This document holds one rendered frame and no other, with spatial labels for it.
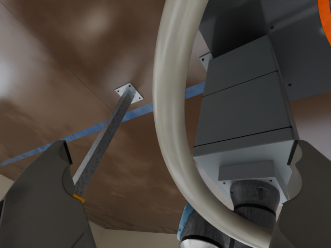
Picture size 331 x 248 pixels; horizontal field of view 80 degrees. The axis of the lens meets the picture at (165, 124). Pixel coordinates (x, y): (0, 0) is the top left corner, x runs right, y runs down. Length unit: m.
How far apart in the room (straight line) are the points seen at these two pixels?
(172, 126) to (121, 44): 1.50
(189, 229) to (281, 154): 0.43
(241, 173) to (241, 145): 0.12
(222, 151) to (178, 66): 0.71
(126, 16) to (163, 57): 1.40
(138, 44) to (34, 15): 0.82
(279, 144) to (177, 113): 0.66
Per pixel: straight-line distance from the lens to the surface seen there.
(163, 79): 0.17
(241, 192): 0.87
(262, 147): 0.82
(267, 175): 0.86
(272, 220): 0.86
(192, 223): 0.78
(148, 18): 1.51
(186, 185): 0.23
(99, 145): 1.50
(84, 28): 1.76
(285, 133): 0.82
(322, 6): 1.48
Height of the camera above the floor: 1.35
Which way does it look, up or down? 41 degrees down
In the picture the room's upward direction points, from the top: 162 degrees counter-clockwise
